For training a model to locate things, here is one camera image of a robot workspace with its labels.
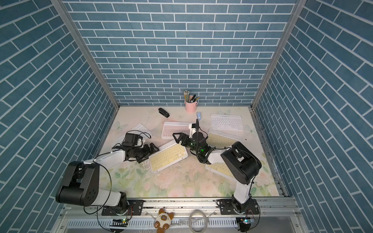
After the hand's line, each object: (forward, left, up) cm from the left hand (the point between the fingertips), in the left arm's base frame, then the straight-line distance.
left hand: (157, 153), depth 90 cm
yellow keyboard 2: (+12, -40, -3) cm, 42 cm away
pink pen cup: (+38, -21, +3) cm, 44 cm away
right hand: (+6, -12, +9) cm, 16 cm away
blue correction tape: (+32, -27, 0) cm, 42 cm away
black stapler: (+36, +2, -1) cm, 36 cm away
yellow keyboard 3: (-9, -39, -3) cm, 40 cm away
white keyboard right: (+28, -48, -2) cm, 56 cm away
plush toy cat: (-35, -8, -1) cm, 36 cm away
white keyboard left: (+4, +6, +19) cm, 21 cm away
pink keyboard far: (+22, -5, -2) cm, 22 cm away
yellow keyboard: (-2, -6, 0) cm, 7 cm away
